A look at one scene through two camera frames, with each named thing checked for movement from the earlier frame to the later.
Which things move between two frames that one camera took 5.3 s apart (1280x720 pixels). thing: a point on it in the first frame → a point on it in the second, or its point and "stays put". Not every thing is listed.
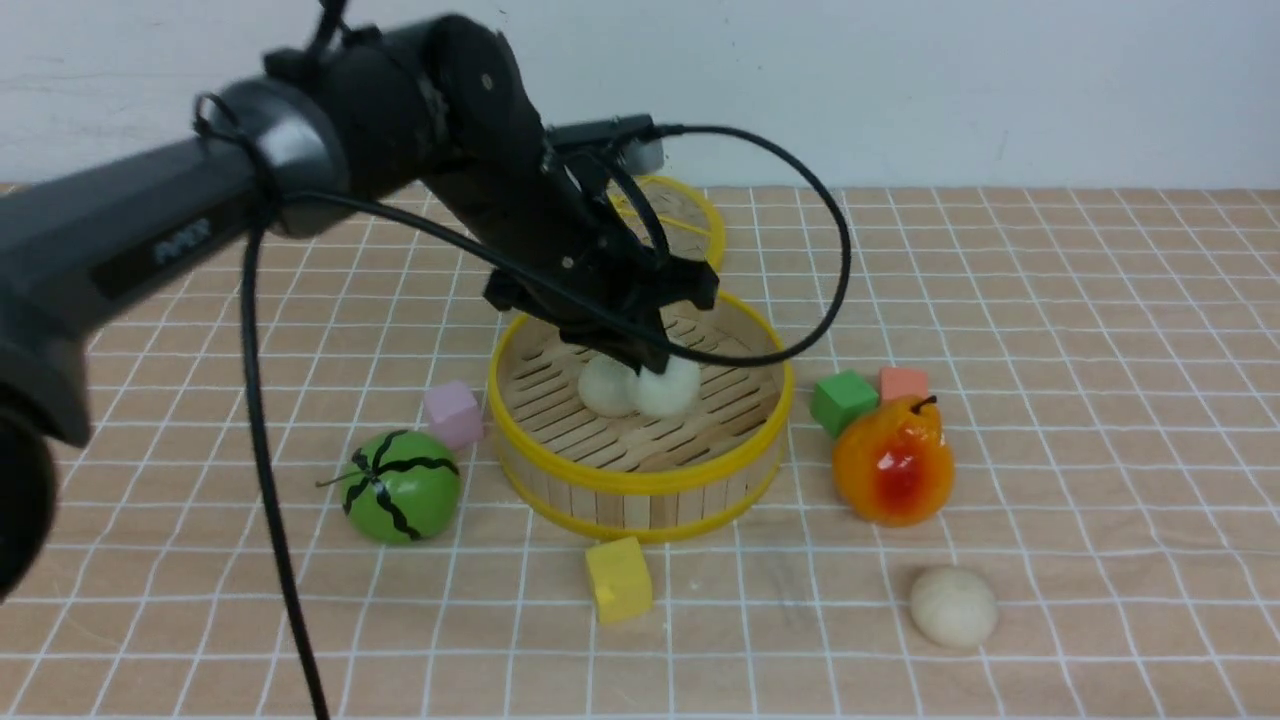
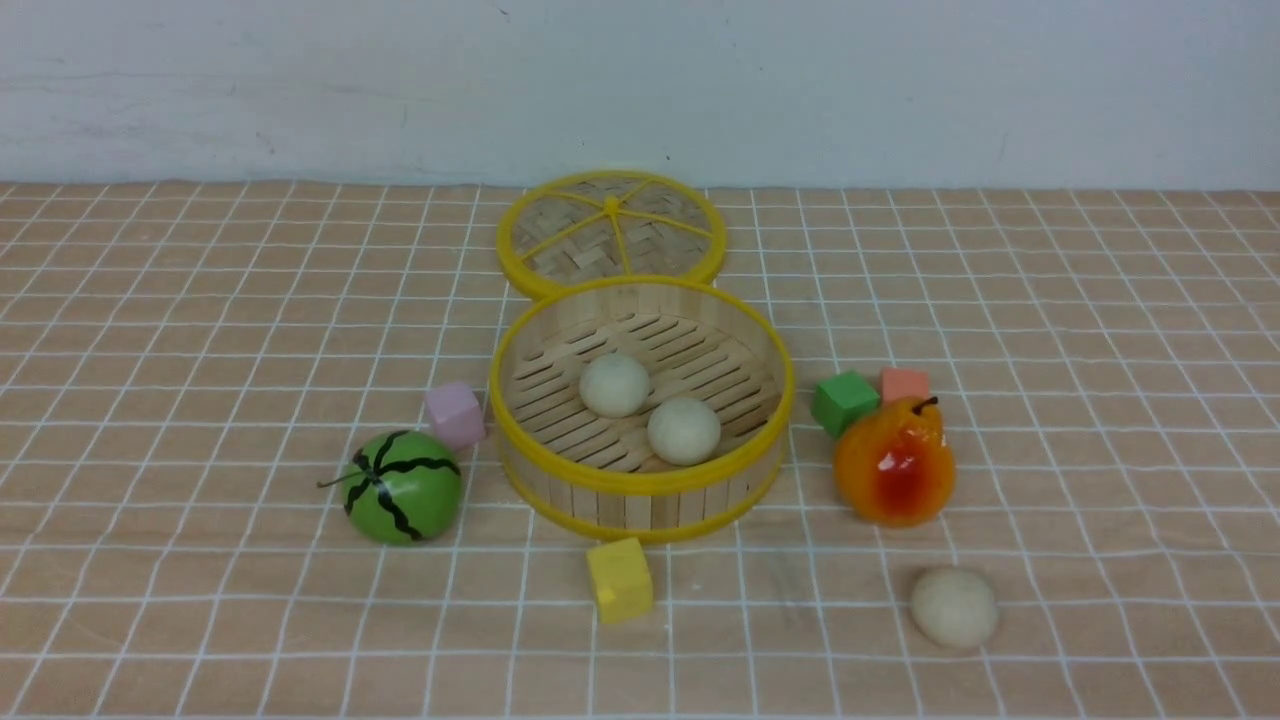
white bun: x=608 y=388 stays put
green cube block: x=838 y=398 stays put
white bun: x=674 y=392 → x=683 y=431
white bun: x=954 y=606 stays put
